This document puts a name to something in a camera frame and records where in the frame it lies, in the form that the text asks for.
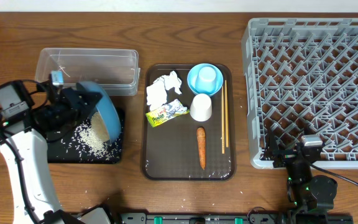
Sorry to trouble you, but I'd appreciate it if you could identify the pile of white rice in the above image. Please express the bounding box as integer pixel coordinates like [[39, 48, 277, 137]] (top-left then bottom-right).
[[61, 112, 122, 164]]

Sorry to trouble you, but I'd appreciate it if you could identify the dark blue plate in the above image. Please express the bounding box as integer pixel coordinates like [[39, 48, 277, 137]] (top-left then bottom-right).
[[76, 81, 121, 145]]

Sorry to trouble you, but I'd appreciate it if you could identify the orange carrot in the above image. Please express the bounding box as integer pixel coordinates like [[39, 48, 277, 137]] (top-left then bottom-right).
[[196, 127, 206, 170]]

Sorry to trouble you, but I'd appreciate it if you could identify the green yellow snack wrapper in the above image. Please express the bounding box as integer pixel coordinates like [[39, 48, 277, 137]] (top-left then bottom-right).
[[145, 99, 190, 128]]

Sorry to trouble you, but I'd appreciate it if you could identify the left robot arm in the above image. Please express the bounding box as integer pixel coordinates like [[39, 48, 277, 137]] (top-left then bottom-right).
[[0, 80, 114, 223]]

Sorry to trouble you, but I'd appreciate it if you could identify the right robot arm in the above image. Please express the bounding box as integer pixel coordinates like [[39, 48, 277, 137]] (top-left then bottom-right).
[[264, 130, 337, 223]]

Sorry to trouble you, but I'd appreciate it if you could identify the grey plastic dishwasher rack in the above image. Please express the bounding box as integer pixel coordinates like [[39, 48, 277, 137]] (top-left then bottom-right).
[[241, 18, 358, 169]]

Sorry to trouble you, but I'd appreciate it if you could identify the black plastic tray bin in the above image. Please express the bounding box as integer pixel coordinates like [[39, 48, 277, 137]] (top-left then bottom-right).
[[47, 108, 125, 164]]

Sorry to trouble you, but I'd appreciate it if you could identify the right wooden chopstick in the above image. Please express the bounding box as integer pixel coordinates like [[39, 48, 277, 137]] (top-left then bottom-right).
[[224, 80, 229, 148]]

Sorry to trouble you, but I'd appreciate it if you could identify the clear plastic bin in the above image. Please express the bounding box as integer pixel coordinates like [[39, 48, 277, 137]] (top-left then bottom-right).
[[35, 48, 140, 96]]

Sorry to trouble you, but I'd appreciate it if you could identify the white plastic cup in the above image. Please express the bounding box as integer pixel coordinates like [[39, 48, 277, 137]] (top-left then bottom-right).
[[190, 93, 212, 122]]

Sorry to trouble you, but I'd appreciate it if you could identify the light blue cup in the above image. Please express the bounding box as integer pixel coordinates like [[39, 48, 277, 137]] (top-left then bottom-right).
[[195, 67, 216, 94]]

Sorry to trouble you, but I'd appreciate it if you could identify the crumpled white paper napkin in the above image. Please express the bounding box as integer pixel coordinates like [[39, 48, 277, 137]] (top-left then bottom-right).
[[146, 71, 182, 111]]

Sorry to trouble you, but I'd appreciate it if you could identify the dark brown serving tray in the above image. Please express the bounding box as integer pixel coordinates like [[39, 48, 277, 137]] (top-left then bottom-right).
[[141, 65, 236, 180]]

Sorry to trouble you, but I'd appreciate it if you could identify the light blue bowl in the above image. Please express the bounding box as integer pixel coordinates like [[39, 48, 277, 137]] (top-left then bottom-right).
[[187, 63, 224, 96]]

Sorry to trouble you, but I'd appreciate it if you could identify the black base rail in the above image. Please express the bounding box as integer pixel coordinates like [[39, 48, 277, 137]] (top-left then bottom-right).
[[119, 212, 354, 224]]

